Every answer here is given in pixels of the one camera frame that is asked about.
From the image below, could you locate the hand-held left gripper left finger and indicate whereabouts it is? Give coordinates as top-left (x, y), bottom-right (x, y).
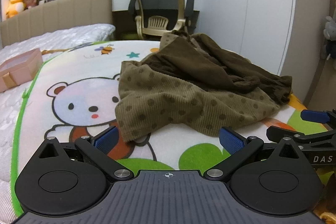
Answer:
top-left (38, 126), bottom-right (134, 181)

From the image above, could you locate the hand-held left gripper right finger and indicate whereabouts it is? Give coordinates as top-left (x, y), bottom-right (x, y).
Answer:
top-left (205, 126), bottom-right (301, 181)

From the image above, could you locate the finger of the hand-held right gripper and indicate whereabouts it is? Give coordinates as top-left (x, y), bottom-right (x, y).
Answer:
top-left (301, 109), bottom-right (336, 125)
top-left (266, 126), bottom-right (336, 146)

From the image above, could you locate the brown polka dot corduroy garment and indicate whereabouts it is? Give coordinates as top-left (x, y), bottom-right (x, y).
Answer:
top-left (115, 32), bottom-right (283, 144)

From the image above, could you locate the dark brown garment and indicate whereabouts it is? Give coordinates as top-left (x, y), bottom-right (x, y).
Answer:
top-left (142, 33), bottom-right (293, 106)

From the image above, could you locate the cartoon animal printed blanket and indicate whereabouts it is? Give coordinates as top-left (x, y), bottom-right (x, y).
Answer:
top-left (10, 40), bottom-right (336, 217)

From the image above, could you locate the grey plush toy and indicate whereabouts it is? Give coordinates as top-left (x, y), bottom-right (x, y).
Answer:
top-left (323, 15), bottom-right (336, 61)

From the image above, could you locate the green stool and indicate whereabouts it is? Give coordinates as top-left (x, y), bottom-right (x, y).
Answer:
top-left (121, 32), bottom-right (140, 41)

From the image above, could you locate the white quilted bed cover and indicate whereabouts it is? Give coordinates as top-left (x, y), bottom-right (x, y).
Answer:
top-left (0, 24), bottom-right (116, 224)

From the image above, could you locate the pink gift box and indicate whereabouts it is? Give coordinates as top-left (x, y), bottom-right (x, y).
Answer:
top-left (0, 49), bottom-right (44, 93)

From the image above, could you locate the white wardrobe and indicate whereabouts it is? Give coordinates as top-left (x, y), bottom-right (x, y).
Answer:
top-left (196, 0), bottom-right (324, 105)

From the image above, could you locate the yellow duck plush toy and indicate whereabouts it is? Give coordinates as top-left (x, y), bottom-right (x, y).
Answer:
top-left (6, 0), bottom-right (27, 19)

